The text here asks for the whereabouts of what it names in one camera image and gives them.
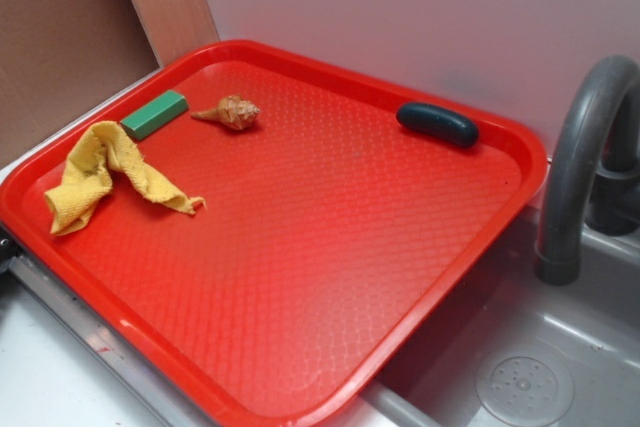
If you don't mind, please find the yellow cloth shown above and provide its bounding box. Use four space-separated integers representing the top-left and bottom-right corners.
44 121 206 236

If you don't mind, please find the red plastic tray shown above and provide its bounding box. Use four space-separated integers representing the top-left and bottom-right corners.
1 41 547 426

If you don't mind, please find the brown conch seashell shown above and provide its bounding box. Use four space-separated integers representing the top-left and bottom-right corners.
191 95 261 131

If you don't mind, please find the dark green toy pickle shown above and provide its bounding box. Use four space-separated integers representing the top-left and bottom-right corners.
396 102 479 148

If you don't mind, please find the green rectangular block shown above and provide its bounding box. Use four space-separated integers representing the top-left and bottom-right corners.
120 90 188 141

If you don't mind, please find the grey plastic sink basin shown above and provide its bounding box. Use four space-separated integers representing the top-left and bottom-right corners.
363 206 640 427

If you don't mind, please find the grey curved faucet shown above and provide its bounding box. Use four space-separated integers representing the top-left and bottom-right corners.
535 55 639 285

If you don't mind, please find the black knob at edge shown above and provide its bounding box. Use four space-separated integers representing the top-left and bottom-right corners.
0 236 16 274

